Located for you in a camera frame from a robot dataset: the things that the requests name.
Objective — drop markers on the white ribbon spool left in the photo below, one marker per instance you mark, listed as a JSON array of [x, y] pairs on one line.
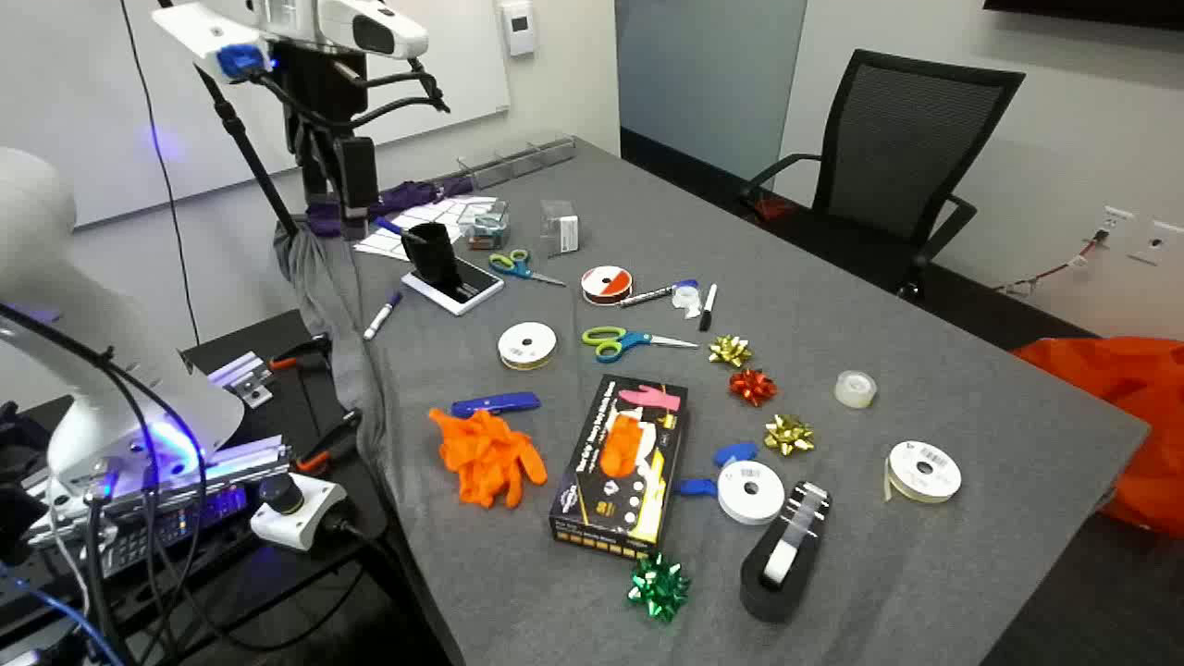
[[526, 347]]

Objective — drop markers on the gold gift bow upper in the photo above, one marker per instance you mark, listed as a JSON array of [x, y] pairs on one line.
[[730, 350]]

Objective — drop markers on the small white tape roll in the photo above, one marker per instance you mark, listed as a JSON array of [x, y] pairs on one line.
[[686, 302]]

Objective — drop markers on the orange ribbon spool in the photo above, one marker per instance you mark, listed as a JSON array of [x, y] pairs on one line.
[[603, 281]]

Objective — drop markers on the white marker pen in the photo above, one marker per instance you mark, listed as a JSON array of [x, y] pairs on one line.
[[653, 295]]

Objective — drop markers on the black marker pen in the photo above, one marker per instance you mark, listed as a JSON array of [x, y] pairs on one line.
[[709, 307]]

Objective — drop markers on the clear tape roll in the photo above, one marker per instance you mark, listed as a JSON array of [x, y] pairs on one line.
[[857, 389]]

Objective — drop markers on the white wall thermostat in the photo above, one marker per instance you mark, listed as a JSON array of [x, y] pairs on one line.
[[521, 27]]

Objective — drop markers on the gold gift bow lower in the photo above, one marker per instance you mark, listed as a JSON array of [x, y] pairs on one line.
[[785, 434]]

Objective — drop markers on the clear container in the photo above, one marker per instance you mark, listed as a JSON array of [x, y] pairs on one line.
[[563, 222], [491, 227]]

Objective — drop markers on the black tape dispenser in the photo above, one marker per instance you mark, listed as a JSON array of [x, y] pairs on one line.
[[780, 566]]

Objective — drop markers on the orange bag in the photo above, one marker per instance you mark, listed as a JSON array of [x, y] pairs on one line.
[[1142, 380]]

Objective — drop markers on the white power adapter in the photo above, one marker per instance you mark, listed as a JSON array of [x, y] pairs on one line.
[[294, 508]]

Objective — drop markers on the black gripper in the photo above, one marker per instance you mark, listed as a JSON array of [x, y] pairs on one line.
[[318, 94]]

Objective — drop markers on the black office chair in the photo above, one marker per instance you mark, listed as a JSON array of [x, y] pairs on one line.
[[881, 193]]

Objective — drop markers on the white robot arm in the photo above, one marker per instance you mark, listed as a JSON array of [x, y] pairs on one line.
[[137, 413]]

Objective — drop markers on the orange rubber glove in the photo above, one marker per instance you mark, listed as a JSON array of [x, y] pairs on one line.
[[487, 458]]

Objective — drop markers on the gold gift bow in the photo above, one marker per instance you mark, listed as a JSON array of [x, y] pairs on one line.
[[730, 350], [785, 434]]

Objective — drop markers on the green handled scissors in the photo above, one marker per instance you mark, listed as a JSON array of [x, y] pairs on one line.
[[611, 342]]

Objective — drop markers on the black tripod stand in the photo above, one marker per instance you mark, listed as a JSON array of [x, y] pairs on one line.
[[243, 142]]

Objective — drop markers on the red gift bow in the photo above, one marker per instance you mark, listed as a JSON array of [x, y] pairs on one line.
[[754, 386]]

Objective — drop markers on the white paper sheets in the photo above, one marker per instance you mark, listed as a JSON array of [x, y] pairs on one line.
[[456, 217]]

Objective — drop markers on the teal handled scissors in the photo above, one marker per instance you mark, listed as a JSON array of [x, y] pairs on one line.
[[521, 265]]

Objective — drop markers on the black orange product box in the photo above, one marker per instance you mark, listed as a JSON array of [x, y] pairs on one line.
[[621, 479]]

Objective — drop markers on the green gift bow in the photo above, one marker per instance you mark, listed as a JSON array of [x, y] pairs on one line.
[[660, 587]]

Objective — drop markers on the purple cloth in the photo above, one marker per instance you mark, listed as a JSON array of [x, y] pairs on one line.
[[410, 196]]

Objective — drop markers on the white gold ribbon spool right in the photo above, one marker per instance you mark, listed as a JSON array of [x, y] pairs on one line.
[[923, 471]]

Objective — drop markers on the pen on table edge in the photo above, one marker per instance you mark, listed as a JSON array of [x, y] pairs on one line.
[[384, 317]]

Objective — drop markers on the black smartphone on stand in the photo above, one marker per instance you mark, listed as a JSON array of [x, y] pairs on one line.
[[442, 276]]

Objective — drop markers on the blue box cutter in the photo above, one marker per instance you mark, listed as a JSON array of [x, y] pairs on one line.
[[496, 405]]

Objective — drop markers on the white ribbon spool centre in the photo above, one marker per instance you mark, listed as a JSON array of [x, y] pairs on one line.
[[749, 492]]

